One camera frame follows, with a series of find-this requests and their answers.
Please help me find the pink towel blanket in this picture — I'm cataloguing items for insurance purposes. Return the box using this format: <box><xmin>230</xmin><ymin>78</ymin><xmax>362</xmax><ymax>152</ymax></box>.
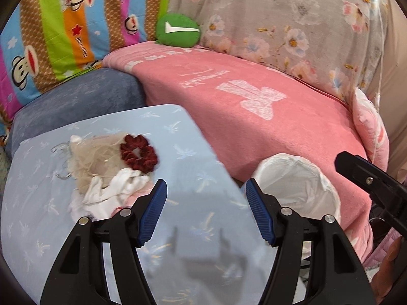
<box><xmin>102</xmin><ymin>41</ymin><xmax>373</xmax><ymax>260</ymax></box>

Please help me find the grey floral quilt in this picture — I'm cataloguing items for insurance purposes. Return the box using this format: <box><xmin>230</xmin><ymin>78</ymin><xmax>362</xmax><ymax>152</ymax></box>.
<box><xmin>168</xmin><ymin>0</ymin><xmax>389</xmax><ymax>102</ymax></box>

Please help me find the beige tulle fabric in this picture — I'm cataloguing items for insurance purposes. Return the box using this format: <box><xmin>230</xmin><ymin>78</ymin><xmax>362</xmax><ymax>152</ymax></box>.
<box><xmin>68</xmin><ymin>132</ymin><xmax>126</xmax><ymax>195</ymax></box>

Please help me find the dark blue pillow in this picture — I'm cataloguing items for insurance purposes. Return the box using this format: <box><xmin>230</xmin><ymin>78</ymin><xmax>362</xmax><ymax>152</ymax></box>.
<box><xmin>5</xmin><ymin>68</ymin><xmax>146</xmax><ymax>159</ymax></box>

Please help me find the beige curtain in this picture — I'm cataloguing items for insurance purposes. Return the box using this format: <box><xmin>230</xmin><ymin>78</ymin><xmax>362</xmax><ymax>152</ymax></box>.
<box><xmin>380</xmin><ymin>0</ymin><xmax>406</xmax><ymax>182</ymax></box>

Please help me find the dark red velvet scrunchie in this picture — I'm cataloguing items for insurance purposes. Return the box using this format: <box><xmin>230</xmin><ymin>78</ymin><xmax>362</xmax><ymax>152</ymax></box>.
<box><xmin>120</xmin><ymin>134</ymin><xmax>158</xmax><ymax>174</ymax></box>

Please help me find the pink puffer jacket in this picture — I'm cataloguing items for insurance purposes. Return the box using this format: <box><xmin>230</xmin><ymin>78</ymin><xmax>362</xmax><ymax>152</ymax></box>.
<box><xmin>363</xmin><ymin>228</ymin><xmax>401</xmax><ymax>268</ymax></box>

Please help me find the colourful monkey striped quilt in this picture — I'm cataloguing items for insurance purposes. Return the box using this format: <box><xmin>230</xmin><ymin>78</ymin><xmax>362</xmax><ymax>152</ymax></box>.
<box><xmin>0</xmin><ymin>0</ymin><xmax>172</xmax><ymax>147</ymax></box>

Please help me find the white hanging cable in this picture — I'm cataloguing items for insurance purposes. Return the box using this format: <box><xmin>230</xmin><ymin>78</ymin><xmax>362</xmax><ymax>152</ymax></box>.
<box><xmin>373</xmin><ymin>12</ymin><xmax>387</xmax><ymax>160</ymax></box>

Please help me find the small pink pillow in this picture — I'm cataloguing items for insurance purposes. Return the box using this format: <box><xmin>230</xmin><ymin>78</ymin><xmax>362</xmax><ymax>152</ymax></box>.
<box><xmin>352</xmin><ymin>88</ymin><xmax>390</xmax><ymax>172</ymax></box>

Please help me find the white cloth glove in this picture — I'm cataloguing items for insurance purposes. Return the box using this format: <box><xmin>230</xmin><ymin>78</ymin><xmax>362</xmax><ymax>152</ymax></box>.
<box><xmin>68</xmin><ymin>168</ymin><xmax>153</xmax><ymax>221</ymax></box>

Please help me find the white lined trash bin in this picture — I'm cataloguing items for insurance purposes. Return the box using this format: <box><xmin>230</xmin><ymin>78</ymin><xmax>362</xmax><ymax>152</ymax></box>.
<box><xmin>252</xmin><ymin>152</ymin><xmax>342</xmax><ymax>261</ymax></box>

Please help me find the person's right hand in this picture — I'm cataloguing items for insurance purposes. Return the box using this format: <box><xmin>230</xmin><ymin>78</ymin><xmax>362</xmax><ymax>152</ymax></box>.
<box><xmin>370</xmin><ymin>236</ymin><xmax>403</xmax><ymax>304</ymax></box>

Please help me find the green check mark plush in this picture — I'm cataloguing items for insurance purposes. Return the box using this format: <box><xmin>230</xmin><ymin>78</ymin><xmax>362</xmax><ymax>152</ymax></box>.
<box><xmin>156</xmin><ymin>13</ymin><xmax>201</xmax><ymax>48</ymax></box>

